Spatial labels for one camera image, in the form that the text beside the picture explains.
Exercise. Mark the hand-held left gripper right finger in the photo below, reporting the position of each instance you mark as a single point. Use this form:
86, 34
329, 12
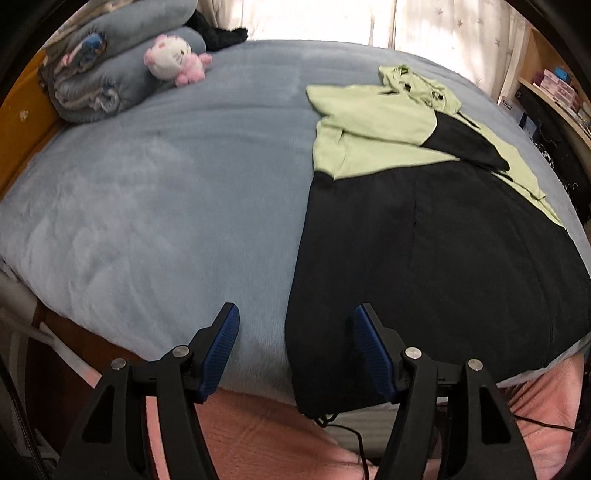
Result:
374, 350

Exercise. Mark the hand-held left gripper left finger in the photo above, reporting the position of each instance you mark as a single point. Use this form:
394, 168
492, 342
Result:
221, 350

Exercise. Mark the green and black hooded jacket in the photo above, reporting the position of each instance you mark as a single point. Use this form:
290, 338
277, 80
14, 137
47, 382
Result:
415, 258

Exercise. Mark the pink fleece cloth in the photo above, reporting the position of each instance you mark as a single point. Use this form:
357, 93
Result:
268, 438

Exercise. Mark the grey-blue bed blanket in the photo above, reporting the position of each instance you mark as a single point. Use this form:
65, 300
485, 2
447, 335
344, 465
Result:
161, 194

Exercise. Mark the white cardboard box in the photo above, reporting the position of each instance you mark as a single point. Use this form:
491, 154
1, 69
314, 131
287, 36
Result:
512, 113

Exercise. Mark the black printed bag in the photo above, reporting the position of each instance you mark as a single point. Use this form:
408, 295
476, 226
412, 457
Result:
558, 138

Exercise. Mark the grey-blue folded quilt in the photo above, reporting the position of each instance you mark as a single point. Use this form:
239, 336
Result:
129, 27
120, 78

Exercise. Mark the pink and white plush toy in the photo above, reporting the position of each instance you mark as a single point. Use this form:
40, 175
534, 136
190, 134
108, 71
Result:
171, 57

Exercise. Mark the orange wooden headboard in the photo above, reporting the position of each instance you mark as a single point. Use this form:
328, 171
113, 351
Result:
23, 124

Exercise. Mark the black fluffy cloth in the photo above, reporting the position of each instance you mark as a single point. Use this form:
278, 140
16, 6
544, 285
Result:
217, 34

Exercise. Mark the stack of pink boxes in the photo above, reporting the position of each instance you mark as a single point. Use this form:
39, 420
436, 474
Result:
556, 90

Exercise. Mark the white floral curtain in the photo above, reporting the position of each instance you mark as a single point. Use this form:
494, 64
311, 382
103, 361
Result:
346, 21

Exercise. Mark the wooden bookshelf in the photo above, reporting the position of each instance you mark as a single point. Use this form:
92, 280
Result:
535, 60

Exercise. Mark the small blue box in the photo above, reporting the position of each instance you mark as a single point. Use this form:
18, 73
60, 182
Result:
562, 74

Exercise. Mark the white bed frame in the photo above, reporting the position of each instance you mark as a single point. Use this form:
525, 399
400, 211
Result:
41, 332

